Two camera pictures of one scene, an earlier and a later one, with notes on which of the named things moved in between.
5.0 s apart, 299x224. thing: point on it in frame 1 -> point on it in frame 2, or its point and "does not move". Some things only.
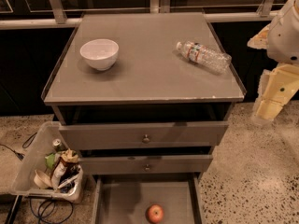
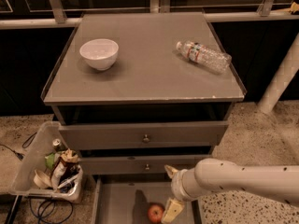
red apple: x=154 y=213 does not move
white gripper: x=284 y=36 -> x=177 y=185
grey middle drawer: x=150 y=164 does not move
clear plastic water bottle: x=210 y=59 does not move
